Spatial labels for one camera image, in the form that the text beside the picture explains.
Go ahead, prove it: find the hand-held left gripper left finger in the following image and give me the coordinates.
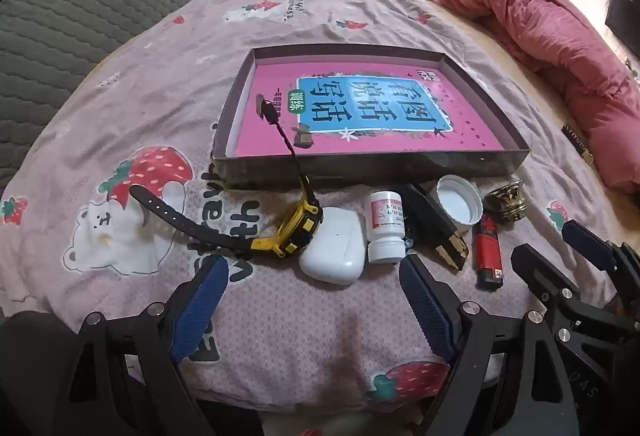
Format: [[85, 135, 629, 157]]
[[52, 255, 231, 436]]

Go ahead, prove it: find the white earbuds case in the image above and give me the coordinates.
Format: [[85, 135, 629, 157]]
[[298, 207, 368, 280]]

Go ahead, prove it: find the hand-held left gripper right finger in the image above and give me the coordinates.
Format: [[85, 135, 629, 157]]
[[398, 253, 591, 436]]

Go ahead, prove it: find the pink and blue book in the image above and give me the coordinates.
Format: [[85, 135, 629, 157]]
[[227, 61, 506, 157]]

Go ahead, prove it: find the pink strawberry print bedsheet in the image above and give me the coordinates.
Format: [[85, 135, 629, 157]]
[[0, 0, 621, 417]]

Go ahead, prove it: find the white pill bottle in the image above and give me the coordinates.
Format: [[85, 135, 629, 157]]
[[364, 190, 407, 264]]

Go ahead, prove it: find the black screen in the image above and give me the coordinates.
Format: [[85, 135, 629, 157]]
[[605, 0, 640, 60]]

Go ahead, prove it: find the dark shallow cardboard tray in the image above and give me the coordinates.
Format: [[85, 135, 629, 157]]
[[210, 45, 531, 192]]

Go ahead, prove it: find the brass ornament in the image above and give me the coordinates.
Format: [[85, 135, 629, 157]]
[[482, 179, 529, 224]]

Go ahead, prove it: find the pink quilt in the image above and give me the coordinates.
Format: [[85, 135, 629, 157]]
[[432, 0, 640, 189]]

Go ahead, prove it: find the black label tag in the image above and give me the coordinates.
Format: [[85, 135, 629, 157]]
[[562, 119, 596, 167]]

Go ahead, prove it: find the black and gold oblong object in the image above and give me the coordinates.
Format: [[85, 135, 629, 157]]
[[400, 183, 471, 272]]

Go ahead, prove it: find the yellow and black wristwatch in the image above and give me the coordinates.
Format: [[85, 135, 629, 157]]
[[129, 94, 323, 259]]

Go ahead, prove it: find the white plastic lid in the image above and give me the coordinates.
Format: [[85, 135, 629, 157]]
[[436, 175, 483, 228]]

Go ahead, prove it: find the red and black lighter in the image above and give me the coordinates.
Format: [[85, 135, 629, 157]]
[[472, 213, 503, 292]]

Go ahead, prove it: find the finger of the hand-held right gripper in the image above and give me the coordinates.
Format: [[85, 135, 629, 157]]
[[510, 243, 601, 332], [561, 219, 640, 297]]

